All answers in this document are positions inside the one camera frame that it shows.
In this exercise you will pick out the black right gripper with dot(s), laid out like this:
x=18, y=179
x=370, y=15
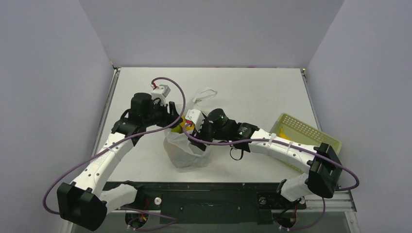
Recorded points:
x=202, y=135

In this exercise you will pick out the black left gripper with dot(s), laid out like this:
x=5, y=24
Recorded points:
x=168, y=116

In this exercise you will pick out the white plastic bag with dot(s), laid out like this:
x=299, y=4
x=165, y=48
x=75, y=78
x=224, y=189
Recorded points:
x=177, y=146

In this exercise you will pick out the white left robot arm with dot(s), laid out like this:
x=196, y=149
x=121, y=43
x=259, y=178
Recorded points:
x=84, y=201

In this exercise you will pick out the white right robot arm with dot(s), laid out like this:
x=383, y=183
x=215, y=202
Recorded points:
x=319, y=164

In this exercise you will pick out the yellow fake fruit in bag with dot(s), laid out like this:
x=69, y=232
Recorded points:
x=186, y=126

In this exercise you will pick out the yellow fake banana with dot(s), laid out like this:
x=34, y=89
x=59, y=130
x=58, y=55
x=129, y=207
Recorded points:
x=282, y=134

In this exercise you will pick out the yellow-green perforated plastic basket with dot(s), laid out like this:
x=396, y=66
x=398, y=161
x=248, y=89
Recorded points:
x=301, y=133

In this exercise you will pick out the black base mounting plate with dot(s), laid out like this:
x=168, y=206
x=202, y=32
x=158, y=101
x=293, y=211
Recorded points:
x=211, y=203

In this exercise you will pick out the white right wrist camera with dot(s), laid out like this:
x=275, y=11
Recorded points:
x=195, y=117

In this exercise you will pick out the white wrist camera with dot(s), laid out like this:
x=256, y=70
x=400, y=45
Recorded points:
x=160, y=92
x=195, y=117

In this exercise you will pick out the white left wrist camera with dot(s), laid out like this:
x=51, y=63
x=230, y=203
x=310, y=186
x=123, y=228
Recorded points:
x=160, y=92

